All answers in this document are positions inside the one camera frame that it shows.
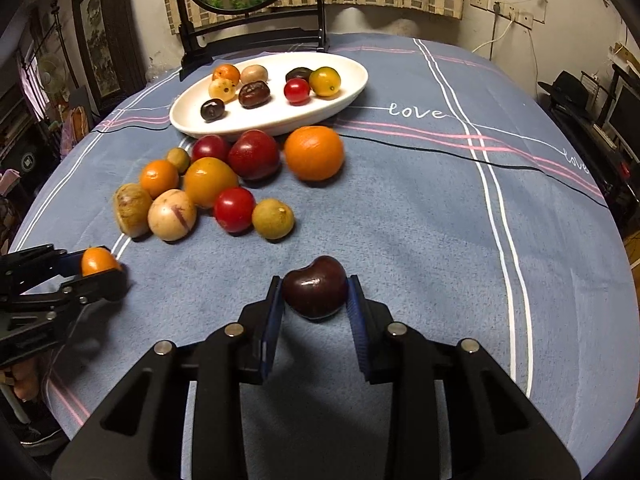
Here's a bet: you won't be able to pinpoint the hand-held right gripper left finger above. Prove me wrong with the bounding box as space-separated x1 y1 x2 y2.
50 275 286 480

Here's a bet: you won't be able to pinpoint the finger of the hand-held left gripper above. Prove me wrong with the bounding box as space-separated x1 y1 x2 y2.
0 244 86 302
0 267 128 322

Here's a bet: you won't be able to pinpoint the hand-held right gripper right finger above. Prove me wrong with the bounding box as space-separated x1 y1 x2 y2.
346 274 586 480

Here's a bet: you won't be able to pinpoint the dark purple plum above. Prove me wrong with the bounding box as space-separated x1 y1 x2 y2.
282 255 349 320

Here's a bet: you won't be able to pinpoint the brown-beige passion fruit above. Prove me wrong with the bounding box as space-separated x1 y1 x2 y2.
113 183 154 239

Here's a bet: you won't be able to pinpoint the beige fruit with dark streak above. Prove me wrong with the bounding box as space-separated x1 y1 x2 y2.
147 188 197 242

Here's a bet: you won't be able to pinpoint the tan longan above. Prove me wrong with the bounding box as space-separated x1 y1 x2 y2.
251 198 295 240

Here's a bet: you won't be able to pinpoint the red cherry tomato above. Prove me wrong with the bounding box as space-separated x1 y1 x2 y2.
283 78 311 106
213 187 257 234

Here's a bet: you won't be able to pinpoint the small olive longan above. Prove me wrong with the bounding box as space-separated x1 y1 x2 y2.
166 147 191 174

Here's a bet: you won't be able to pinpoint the orange-yellow persimmon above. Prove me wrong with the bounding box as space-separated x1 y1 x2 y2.
183 157 240 209

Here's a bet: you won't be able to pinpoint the large orange mandarin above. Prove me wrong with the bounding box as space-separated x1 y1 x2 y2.
284 125 346 182

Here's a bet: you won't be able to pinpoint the small dark cherry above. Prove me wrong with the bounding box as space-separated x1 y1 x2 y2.
200 98 226 122

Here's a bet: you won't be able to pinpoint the white oval plate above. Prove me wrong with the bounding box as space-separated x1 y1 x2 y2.
169 51 369 137

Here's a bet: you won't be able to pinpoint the pale beige fruit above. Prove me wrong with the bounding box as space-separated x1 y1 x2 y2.
208 79 237 104

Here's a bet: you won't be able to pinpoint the shiny reddish-brown mangosteen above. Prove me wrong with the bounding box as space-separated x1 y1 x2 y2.
237 81 272 110

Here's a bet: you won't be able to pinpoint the yellow-green tomato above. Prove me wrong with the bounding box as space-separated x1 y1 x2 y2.
309 67 342 98

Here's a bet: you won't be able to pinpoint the person's left hand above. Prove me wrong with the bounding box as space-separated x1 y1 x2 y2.
0 367 43 403

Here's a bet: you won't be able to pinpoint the blue plaid tablecloth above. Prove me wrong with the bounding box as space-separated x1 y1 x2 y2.
7 32 628 480

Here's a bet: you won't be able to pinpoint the colourful bag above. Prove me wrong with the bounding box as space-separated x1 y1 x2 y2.
60 105 91 156

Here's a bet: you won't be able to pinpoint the large red plum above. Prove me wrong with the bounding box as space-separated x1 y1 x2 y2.
228 129 281 182

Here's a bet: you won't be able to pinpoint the dark red plum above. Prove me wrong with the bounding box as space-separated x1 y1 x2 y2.
191 135 231 164

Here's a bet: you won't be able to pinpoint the electric fan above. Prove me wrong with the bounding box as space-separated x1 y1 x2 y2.
37 52 68 91

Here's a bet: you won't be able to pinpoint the clear plastic bags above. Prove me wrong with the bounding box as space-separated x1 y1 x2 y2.
147 55 176 83

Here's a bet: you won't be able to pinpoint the dark framed painting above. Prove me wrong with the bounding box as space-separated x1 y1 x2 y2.
70 0 146 111

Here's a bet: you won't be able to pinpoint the black desk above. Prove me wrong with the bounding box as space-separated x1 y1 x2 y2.
537 95 640 226

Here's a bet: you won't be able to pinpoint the black hat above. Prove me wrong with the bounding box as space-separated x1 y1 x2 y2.
537 71 596 108

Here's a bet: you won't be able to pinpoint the computer monitor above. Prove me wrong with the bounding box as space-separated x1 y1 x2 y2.
605 77 640 146

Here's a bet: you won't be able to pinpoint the white cable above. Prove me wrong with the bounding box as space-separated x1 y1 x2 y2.
472 12 516 53

